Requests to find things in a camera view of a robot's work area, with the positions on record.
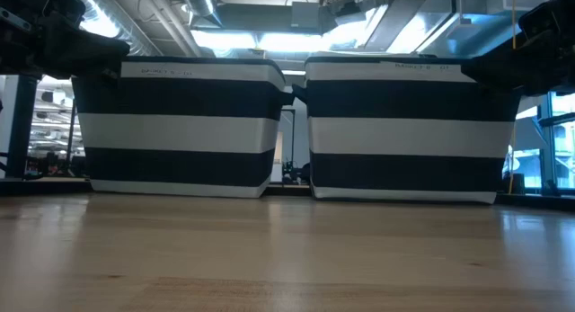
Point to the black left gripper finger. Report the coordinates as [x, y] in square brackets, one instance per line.
[108, 58]

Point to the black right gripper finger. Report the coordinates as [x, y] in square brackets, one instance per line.
[480, 71]

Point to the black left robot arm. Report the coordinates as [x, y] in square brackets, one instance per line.
[27, 47]

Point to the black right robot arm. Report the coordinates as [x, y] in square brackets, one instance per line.
[566, 65]

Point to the black building column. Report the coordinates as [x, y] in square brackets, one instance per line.
[21, 123]

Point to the navy white striped fabric basket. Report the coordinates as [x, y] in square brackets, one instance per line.
[404, 136]
[179, 132]

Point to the ceiling light panel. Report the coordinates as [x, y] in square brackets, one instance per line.
[269, 41]

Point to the grey ceiling junction box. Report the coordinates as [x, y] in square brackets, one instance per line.
[305, 15]

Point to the thin black stand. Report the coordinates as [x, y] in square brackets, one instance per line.
[293, 141]

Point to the corrugated silver ventilation duct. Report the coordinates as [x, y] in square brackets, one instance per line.
[121, 20]

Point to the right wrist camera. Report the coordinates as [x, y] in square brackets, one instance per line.
[541, 20]

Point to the rectangular metal ceiling duct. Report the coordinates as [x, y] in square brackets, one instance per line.
[395, 20]

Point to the round silver ventilation duct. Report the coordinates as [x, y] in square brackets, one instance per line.
[200, 2]

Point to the black aluminium rig frame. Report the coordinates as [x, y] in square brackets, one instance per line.
[45, 187]

